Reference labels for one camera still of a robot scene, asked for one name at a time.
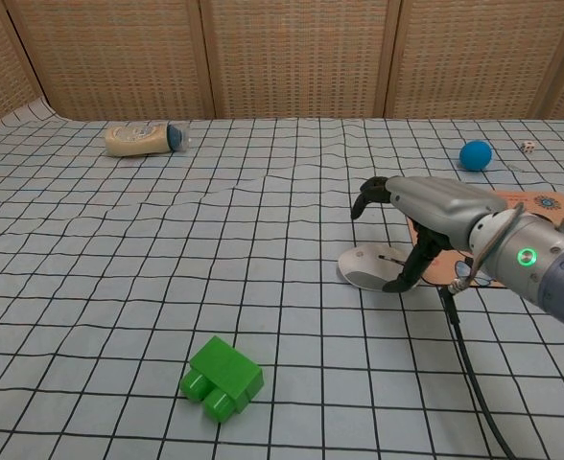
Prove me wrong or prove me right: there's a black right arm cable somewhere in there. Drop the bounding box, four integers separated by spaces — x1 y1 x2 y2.
437 203 526 460

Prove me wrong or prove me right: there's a blue ball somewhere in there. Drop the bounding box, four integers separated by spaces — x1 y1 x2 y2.
458 140 493 172

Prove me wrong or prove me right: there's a blue checked tablecloth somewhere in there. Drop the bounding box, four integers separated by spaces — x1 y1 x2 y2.
0 95 564 460

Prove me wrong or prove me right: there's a white computer mouse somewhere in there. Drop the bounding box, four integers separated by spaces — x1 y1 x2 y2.
338 242 430 291

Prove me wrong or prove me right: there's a green toy building block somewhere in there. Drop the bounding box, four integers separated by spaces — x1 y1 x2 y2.
179 335 265 425

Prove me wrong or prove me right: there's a cream bottle with blue cap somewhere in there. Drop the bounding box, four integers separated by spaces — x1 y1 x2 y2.
105 121 195 158

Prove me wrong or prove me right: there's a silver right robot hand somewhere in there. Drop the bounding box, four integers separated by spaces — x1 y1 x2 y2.
351 175 508 294

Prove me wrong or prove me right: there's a cartoon girl mouse pad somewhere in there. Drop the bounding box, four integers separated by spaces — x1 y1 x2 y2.
406 189 564 289

